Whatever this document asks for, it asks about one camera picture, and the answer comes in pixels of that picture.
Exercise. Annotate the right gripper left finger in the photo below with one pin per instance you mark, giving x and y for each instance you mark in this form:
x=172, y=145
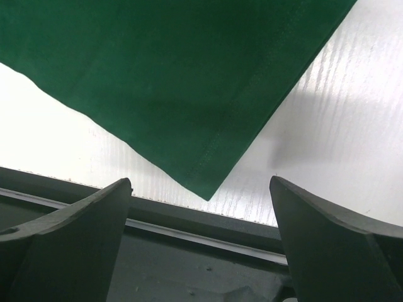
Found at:
x=68, y=254

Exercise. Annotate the green t-shirt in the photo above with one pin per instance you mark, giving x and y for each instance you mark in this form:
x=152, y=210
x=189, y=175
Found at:
x=187, y=84

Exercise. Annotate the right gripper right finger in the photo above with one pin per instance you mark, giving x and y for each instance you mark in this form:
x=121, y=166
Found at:
x=333, y=253

